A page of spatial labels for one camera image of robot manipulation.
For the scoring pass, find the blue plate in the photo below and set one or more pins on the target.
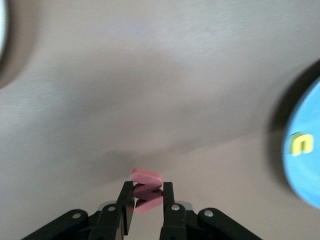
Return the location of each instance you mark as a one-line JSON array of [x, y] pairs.
[[307, 175]]

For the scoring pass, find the beige plate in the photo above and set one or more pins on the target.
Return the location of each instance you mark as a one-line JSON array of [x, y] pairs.
[[2, 25]]

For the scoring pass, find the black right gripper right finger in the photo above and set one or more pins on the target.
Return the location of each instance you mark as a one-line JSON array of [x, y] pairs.
[[173, 222]]

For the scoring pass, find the red foam letter w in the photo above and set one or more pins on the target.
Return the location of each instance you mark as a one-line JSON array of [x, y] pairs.
[[147, 177]]

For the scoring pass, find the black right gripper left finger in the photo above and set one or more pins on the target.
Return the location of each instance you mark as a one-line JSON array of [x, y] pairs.
[[110, 222]]

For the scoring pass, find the small yellow foam letter n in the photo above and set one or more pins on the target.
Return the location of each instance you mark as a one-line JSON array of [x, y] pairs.
[[295, 146]]

